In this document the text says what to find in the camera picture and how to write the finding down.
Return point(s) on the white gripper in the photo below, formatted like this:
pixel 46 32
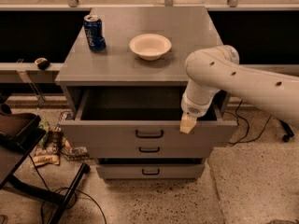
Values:
pixel 193 108

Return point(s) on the grey top drawer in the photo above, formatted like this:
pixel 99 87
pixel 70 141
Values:
pixel 140 115

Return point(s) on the grey drawer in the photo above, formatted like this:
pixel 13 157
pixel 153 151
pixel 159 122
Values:
pixel 156 151
pixel 155 171
pixel 140 115

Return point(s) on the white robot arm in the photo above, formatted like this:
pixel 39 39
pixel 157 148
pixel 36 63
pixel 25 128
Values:
pixel 218 68

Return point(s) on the grey drawer cabinet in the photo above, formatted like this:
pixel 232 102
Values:
pixel 187 28

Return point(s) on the grey middle drawer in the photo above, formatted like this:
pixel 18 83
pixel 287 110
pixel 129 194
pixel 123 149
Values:
pixel 156 151

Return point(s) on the grey bottom drawer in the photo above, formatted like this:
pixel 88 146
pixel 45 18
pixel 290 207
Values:
pixel 155 171

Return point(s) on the white paper bowl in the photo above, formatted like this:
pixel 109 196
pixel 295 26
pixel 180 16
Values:
pixel 150 47

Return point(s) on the black chair caster leg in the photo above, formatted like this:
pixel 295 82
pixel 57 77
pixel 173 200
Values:
pixel 288 132

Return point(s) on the chip bag in basket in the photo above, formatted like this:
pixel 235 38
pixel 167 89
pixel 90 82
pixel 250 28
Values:
pixel 70 153

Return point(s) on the blue pepsi can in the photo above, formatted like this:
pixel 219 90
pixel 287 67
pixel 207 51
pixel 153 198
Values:
pixel 93 31

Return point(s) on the snack bag on floor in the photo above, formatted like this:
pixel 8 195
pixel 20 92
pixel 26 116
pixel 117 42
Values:
pixel 47 149

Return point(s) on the black tape measure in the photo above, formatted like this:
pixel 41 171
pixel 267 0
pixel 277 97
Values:
pixel 42 63

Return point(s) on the black table with legs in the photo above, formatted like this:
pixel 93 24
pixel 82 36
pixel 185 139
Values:
pixel 19 134

